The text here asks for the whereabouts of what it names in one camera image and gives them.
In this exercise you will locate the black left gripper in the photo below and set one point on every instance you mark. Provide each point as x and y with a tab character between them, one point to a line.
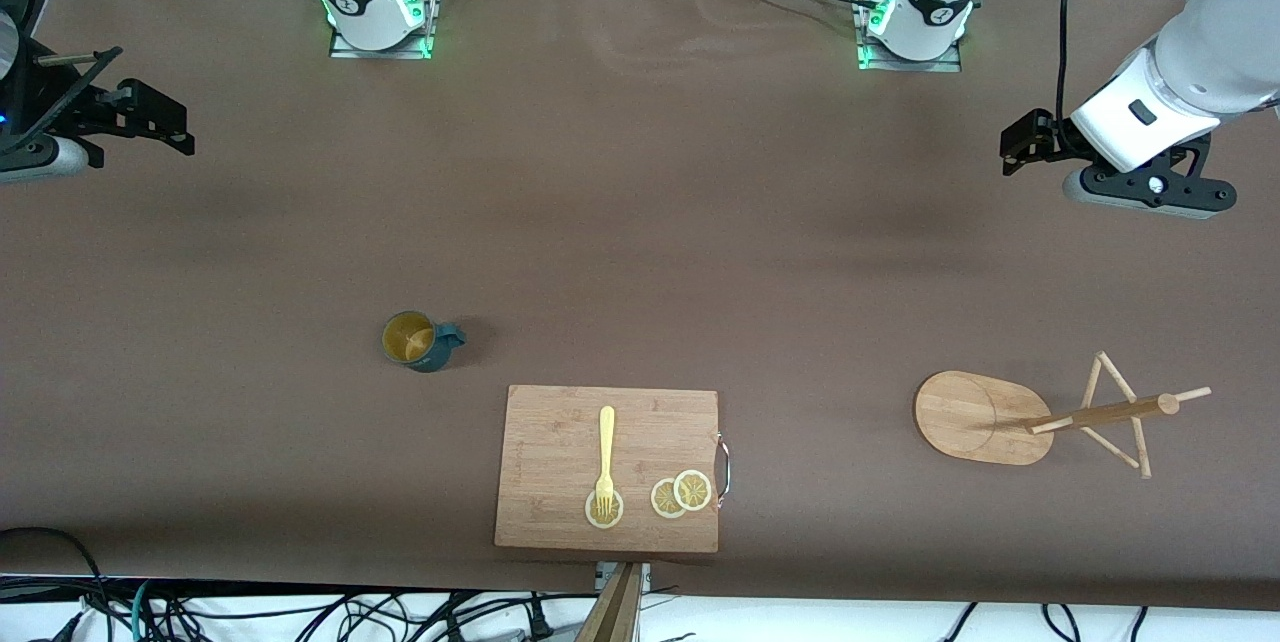
1056	136

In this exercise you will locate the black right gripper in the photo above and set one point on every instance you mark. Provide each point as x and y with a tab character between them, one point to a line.
92	109

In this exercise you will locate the teal ribbed cup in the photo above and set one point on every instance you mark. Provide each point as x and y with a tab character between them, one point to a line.
408	337

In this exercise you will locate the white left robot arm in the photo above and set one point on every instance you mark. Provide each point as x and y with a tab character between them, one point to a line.
1210	52

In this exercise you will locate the wooden cup rack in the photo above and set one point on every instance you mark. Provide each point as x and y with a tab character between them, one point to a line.
980	417

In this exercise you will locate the brown table cover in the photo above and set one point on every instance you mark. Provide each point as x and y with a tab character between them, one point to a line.
640	222

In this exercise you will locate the lemon slice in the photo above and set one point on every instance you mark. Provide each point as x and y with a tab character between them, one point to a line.
592	518
662	500
693	490

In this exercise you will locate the yellow plastic fork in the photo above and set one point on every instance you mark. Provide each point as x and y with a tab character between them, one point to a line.
606	442

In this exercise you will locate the bamboo cutting board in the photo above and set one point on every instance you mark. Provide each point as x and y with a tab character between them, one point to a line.
560	452

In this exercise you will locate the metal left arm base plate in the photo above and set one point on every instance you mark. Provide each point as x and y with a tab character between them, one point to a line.
950	64

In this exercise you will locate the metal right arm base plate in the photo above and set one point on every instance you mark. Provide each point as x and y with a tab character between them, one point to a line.
425	42

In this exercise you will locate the small metal bracket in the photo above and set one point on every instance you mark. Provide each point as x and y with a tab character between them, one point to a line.
645	574

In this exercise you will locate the wooden post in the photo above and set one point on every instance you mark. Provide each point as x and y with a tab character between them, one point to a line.
612	617

